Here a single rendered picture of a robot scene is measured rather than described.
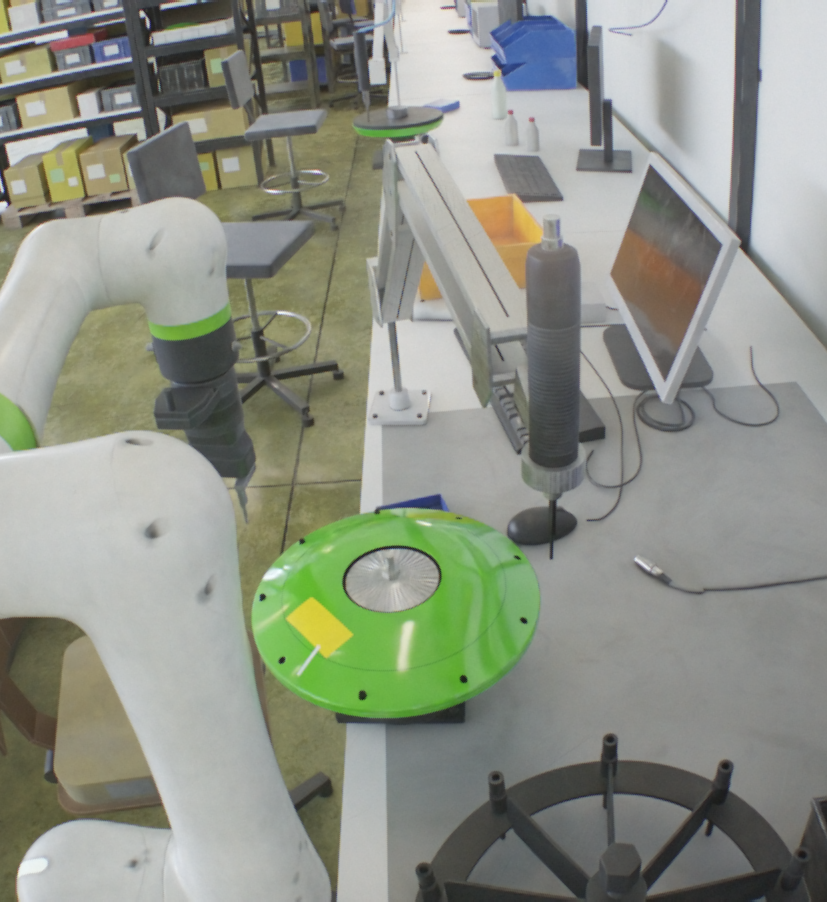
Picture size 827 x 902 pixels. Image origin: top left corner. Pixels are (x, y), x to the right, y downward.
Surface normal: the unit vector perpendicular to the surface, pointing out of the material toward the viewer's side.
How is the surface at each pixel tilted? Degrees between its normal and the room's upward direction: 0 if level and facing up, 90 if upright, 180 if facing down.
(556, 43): 90
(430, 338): 0
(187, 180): 84
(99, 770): 0
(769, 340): 0
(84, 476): 17
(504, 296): 10
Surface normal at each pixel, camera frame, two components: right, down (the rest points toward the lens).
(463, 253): -0.06, -0.73
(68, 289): 0.82, -0.48
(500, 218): 0.11, 0.47
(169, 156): 0.94, -0.01
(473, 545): 0.17, -0.89
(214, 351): 0.60, 0.39
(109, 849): -0.09, -0.91
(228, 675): 0.83, 0.23
